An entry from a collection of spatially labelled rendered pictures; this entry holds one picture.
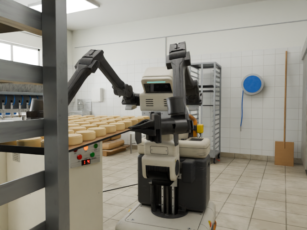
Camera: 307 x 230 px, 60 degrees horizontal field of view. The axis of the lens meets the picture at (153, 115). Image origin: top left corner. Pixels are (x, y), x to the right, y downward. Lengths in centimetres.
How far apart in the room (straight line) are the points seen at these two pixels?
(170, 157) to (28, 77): 135
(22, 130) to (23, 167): 161
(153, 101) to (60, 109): 129
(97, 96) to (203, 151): 506
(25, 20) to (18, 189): 26
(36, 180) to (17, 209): 176
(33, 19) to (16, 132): 18
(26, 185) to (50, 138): 8
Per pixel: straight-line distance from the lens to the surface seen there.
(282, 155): 523
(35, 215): 204
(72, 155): 170
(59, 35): 49
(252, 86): 533
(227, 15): 580
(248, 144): 553
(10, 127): 45
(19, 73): 46
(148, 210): 214
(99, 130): 72
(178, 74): 114
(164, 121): 88
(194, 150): 196
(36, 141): 62
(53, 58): 48
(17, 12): 48
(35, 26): 50
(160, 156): 175
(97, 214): 197
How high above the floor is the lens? 109
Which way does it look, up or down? 3 degrees down
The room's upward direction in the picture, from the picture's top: straight up
